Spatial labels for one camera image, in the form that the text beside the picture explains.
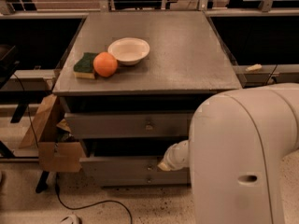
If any small yellow foam piece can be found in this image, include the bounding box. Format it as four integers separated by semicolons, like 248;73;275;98
246;63;262;72

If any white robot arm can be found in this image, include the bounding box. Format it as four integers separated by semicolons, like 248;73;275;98
158;83;299;224

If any brown cardboard box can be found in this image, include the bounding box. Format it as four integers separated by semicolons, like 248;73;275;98
19;94;85;173

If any green yellow sponge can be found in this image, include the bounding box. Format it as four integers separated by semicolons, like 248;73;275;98
73;52;96;79

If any black floor cable right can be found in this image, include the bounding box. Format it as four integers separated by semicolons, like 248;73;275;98
263;64;279;86

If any orange fruit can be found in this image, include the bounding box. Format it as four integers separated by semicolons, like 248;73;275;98
93;52;118;77

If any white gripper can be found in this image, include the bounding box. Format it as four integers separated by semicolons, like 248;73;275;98
158;140;189;172

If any grey bottom drawer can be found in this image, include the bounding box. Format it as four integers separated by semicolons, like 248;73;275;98
99;175;190;187

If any black floor cable left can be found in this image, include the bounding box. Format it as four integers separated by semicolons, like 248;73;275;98
12;73;135;224

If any white object on floor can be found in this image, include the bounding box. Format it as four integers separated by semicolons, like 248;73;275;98
59;215;79;224

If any black floor cable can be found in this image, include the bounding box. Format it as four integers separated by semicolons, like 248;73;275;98
12;73;135;224
263;64;279;86

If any grey drawer cabinet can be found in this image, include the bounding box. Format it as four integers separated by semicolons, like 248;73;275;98
51;10;243;189

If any grey drawer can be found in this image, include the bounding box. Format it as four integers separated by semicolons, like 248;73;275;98
79;137;189;181
64;113;192;139
99;175;190;187

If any grey top drawer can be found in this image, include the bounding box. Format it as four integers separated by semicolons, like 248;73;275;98
64;113;192;139

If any white bowl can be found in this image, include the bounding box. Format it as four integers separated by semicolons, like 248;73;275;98
107;37;150;65

